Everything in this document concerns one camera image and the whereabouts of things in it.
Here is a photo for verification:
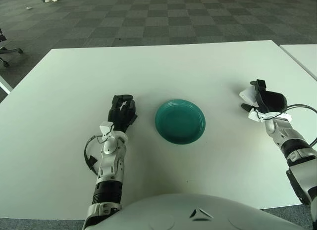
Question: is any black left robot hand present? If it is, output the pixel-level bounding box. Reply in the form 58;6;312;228
108;94;138;133

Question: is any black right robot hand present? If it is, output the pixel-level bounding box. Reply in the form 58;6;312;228
241;79;288;115

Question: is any white charger block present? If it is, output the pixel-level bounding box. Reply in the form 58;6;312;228
238;86;260;107

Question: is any teal round plate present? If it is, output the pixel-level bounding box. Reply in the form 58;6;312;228
155;98;206;145

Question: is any grey robot torso shell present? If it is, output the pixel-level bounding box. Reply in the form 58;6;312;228
81;193;313;230

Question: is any grey office chair base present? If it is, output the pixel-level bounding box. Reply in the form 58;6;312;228
0;28;23;67

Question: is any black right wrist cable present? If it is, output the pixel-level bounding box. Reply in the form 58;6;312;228
266;104;317;148

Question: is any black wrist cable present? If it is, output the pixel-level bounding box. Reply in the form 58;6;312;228
84;135;105;175
266;104;317;148

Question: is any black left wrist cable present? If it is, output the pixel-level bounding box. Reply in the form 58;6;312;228
84;135;105;175

